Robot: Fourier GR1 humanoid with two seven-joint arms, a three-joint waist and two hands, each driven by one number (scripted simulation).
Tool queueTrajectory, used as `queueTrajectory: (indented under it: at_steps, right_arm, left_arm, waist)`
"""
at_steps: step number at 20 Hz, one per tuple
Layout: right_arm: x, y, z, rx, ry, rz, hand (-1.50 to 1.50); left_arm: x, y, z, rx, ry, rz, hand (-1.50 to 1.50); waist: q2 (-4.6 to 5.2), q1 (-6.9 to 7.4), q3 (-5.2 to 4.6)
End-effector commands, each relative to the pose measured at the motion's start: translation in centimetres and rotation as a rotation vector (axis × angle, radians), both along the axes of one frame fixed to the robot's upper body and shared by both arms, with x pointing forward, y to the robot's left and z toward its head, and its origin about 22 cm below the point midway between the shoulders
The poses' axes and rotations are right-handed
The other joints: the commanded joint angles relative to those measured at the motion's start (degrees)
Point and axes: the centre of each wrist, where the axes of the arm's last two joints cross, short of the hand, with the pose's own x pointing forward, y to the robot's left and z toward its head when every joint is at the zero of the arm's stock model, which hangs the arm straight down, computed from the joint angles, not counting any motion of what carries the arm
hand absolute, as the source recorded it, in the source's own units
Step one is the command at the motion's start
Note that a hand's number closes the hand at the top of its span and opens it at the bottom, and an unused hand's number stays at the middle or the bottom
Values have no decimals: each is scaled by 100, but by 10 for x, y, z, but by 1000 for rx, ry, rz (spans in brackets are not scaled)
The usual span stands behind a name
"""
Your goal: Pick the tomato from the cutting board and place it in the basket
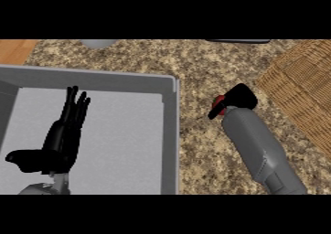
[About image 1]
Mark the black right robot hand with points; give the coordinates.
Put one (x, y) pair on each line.
(241, 97)

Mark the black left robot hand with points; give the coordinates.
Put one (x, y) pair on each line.
(60, 146)

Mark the red tomato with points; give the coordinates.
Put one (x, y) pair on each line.
(219, 104)

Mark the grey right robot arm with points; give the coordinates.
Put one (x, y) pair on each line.
(262, 149)

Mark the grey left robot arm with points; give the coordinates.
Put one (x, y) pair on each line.
(48, 187)

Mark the wicker basket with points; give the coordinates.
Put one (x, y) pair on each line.
(308, 91)

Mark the grey sink basin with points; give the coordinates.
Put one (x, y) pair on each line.
(95, 134)

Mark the dark flat object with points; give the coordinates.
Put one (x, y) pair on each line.
(238, 40)

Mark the brown wooden surface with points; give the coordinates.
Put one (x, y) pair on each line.
(11, 51)

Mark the grey rounded object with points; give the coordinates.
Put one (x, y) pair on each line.
(98, 43)

